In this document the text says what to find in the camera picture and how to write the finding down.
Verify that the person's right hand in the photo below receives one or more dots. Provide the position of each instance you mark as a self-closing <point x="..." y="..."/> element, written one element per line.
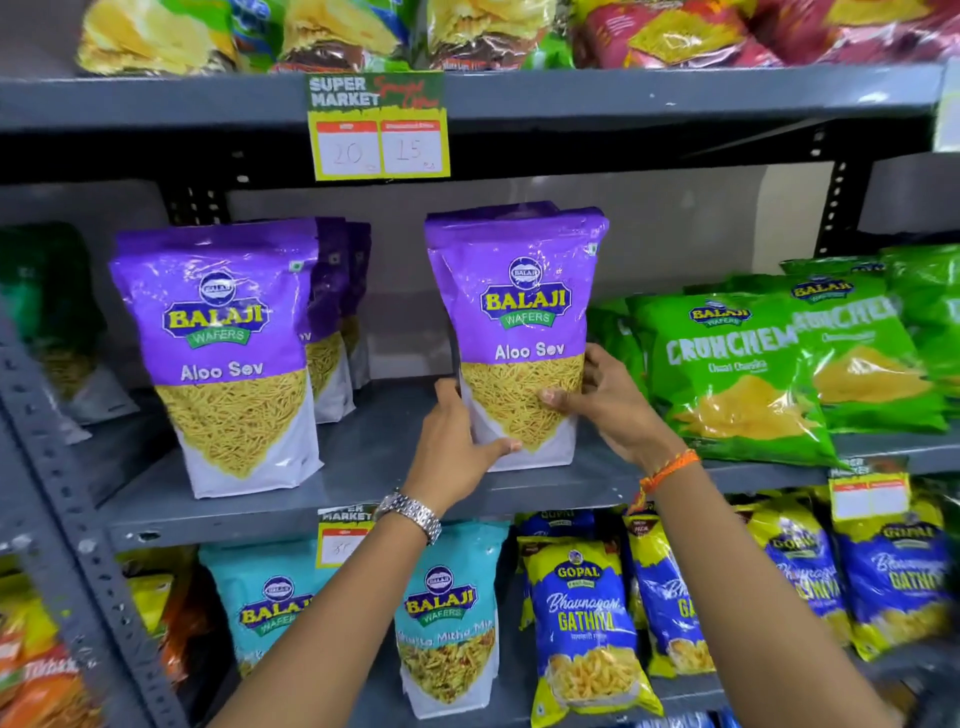
<point x="619" y="416"/>

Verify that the person's left hand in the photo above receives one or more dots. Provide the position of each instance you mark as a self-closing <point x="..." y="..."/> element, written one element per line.
<point x="442" y="465"/>

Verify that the person's left thumb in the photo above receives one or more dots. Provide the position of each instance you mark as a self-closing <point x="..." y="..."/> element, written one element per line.
<point x="499" y="452"/>

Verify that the person's right thumb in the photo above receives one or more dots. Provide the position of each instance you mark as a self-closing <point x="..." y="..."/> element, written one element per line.
<point x="561" y="400"/>

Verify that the purple snack pouch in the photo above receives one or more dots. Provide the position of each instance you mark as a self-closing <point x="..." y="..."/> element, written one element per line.
<point x="225" y="352"/>
<point x="436" y="255"/>
<point x="525" y="315"/>
<point x="330" y="337"/>
<point x="358" y="315"/>

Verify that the person's right forearm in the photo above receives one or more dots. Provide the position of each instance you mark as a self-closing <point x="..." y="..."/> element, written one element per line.
<point x="750" y="600"/>

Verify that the person's left forearm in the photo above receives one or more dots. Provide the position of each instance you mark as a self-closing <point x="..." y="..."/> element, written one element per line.
<point x="337" y="622"/>

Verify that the green chips packet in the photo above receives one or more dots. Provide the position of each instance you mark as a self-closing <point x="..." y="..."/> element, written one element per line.
<point x="870" y="360"/>
<point x="615" y="337"/>
<point x="735" y="367"/>
<point x="832" y="265"/>
<point x="930" y="300"/>

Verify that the blue yellow snack packet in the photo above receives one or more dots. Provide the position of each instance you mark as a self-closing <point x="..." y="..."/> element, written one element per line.
<point x="585" y="622"/>
<point x="802" y="562"/>
<point x="559" y="523"/>
<point x="896" y="577"/>
<point x="667" y="600"/>

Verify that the silver metal wristwatch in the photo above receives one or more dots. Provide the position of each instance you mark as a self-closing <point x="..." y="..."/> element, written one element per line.
<point x="412" y="511"/>

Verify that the teal snack pouch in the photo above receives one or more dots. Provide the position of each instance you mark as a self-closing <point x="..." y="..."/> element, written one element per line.
<point x="457" y="600"/>
<point x="255" y="600"/>

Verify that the small yellow price tag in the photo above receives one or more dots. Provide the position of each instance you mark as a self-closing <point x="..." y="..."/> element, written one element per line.
<point x="870" y="491"/>
<point x="341" y="536"/>

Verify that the grey metal shelf rack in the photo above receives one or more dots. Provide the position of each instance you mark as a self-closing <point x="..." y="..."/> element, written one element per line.
<point x="600" y="94"/>

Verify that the large green yellow price tag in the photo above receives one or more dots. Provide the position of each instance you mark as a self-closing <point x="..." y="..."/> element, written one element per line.
<point x="379" y="127"/>

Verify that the orange snack packet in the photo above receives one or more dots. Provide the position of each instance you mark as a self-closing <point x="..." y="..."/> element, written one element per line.
<point x="176" y="600"/>
<point x="37" y="667"/>

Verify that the yellow green wafer packet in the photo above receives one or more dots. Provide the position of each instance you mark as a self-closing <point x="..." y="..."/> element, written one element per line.
<point x="330" y="34"/>
<point x="150" y="34"/>
<point x="487" y="30"/>

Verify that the red snack packet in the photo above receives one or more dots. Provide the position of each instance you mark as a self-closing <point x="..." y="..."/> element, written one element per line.
<point x="667" y="37"/>
<point x="862" y="30"/>

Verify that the dark green snack pouch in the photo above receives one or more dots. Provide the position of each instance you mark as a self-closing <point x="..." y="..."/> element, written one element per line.
<point x="52" y="322"/>

